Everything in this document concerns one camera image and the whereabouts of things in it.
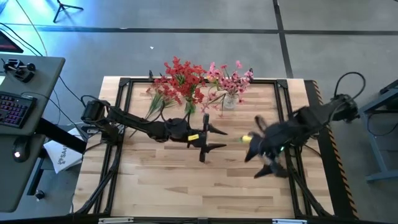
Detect black computer mouse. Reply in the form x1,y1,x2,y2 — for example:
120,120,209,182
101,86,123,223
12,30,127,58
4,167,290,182
12,136,31,163

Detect white printed paper bag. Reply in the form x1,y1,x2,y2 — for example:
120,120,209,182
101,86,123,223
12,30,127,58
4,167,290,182
43,127,84,174

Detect black hazard-striped edge strip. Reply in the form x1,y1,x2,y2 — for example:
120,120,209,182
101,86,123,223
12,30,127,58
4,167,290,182
303,80,360,220

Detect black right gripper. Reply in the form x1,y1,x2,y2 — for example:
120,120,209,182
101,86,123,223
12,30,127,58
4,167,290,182
244,115,293,179

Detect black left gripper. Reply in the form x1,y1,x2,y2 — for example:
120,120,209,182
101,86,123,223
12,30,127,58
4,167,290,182
183,113,228,163

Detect pink artificial flower bunch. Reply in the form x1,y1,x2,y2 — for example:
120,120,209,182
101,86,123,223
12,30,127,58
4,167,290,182
200,62,237,118
217,60,254,103

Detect blue-grey metal table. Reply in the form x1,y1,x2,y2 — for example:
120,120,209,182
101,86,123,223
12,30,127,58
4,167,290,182
354,79,398,183

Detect black desk cable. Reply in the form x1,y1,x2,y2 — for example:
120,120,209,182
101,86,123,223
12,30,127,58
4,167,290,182
57,75,96,118

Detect black floor cable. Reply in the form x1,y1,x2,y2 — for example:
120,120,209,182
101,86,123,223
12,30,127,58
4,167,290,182
0,22,44,57

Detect black keyboard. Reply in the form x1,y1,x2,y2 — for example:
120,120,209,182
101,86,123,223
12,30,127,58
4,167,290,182
0,90,38,129

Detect black aluminium table frame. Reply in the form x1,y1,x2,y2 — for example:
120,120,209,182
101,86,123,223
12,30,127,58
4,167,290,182
74,77,335,218

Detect red artificial flower bunch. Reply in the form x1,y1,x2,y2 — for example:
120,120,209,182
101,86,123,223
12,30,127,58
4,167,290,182
145,77,184,121
183,65,208,108
164,56,195,94
169,67,203,106

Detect black tripod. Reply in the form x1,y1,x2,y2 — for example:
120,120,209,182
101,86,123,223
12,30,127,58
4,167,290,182
52,0,84,24

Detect black desk support bar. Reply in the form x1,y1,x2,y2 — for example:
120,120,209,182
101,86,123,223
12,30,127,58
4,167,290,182
27,117,88,196

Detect dark monitor corner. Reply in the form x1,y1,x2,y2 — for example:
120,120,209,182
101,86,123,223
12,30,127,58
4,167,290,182
0,30,24,54

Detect silver hinge bracket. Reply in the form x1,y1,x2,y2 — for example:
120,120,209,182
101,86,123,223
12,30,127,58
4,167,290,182
98,217,134,224
272,218,308,224

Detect yellow floor cable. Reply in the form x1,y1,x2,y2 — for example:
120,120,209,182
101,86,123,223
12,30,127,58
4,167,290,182
15,0,48,57

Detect black desk clamp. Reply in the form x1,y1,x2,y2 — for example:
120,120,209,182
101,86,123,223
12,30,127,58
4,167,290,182
3,58,37,83

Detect clear glass vase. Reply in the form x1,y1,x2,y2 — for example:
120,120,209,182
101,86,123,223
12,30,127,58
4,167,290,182
223,93,239,110

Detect grey side tray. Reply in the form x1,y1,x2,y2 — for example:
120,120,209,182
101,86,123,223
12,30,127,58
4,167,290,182
0,53,66,213

